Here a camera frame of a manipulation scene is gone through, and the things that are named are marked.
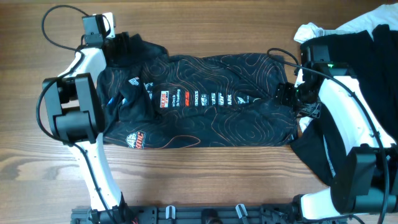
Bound black orange printed cycling jersey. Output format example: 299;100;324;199
96;37;298;149

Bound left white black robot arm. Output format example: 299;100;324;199
36;12;138;223

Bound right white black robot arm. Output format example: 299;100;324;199
275;62;397;222

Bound black garment pile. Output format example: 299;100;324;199
291;24;397;185

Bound white garment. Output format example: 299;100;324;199
294;4;397;138

